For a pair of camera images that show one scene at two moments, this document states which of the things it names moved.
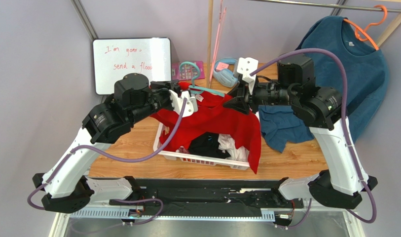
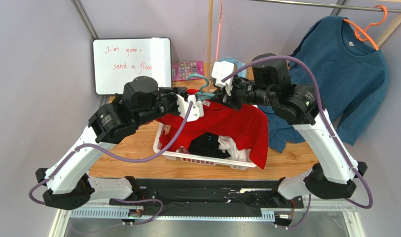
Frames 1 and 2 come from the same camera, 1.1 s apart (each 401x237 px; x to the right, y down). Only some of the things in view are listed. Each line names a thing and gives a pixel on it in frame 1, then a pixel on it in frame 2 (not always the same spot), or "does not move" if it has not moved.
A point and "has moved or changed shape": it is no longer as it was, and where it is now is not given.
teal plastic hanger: [199, 90] has moved or changed shape
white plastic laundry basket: [173, 154] does not move
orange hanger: [364, 30] does not move
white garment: [228, 144] does not move
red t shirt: [210, 114] has moved or changed shape
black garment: [206, 144] does not move
